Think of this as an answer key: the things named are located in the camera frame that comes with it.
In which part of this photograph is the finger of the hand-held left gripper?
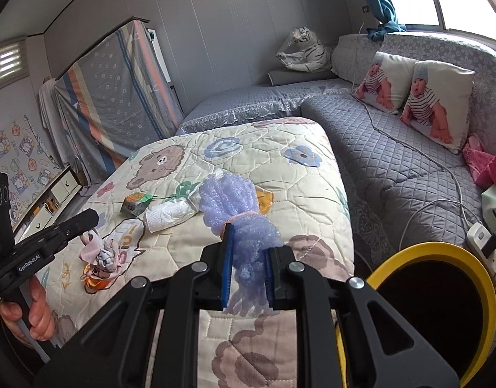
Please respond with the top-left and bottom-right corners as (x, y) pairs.
(38, 209), (100, 254)

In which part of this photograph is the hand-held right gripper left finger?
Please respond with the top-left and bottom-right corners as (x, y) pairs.
(34, 223), (236, 388)

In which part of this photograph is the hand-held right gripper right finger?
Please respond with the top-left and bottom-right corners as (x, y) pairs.
(263, 246), (461, 388)

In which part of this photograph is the pink grey knotted cloth toy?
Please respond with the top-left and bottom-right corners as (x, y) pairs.
(79, 228), (129, 279)

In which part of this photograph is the orange peel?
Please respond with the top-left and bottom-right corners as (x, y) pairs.
(81, 264), (115, 294)

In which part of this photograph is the pale foam fruit net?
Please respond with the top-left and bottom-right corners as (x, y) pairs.
(199, 172), (282, 317)

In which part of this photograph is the yellow trash bin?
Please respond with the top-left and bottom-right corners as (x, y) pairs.
(333, 242), (496, 388)

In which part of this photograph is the person's left hand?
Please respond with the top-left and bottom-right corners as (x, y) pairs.
(0, 277), (57, 342)

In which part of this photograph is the white cabinet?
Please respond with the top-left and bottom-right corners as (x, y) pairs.
(11, 166), (81, 245)

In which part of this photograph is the green wrapper packet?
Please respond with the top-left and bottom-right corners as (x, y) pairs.
(122, 193), (152, 215)

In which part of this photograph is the crumpled white tissue paper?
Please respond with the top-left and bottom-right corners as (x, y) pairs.
(144, 199), (200, 233)

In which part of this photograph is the hanging white cloth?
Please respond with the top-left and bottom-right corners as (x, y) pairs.
(38, 78), (73, 166)

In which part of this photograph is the bear printed quilt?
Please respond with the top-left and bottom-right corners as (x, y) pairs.
(27, 116), (356, 388)

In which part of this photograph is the striped sheet over wardrobe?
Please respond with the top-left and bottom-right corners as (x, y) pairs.
(54, 17), (184, 172)

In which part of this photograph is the grey quilted corner sofa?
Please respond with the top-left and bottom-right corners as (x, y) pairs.
(176, 32), (496, 275)

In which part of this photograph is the window blind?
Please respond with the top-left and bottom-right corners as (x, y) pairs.
(0, 36), (29, 90)

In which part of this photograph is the grey bolster pillow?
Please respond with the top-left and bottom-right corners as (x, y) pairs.
(268, 68), (340, 86)

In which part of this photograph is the white power strip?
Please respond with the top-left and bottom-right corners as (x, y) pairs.
(466, 222), (496, 267)

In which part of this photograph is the baby printed pillow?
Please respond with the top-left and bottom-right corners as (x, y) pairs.
(352, 51), (418, 114)
(399, 60), (475, 155)

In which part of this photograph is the plush white tiger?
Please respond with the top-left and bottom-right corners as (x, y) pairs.
(276, 26), (333, 72)

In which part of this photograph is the pale green plastic bag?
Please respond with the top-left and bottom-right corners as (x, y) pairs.
(481, 184), (496, 227)

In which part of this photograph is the cartoon wall poster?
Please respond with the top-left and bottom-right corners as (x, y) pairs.
(0, 114), (63, 231)

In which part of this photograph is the white cable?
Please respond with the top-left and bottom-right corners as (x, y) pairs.
(351, 22), (481, 275)

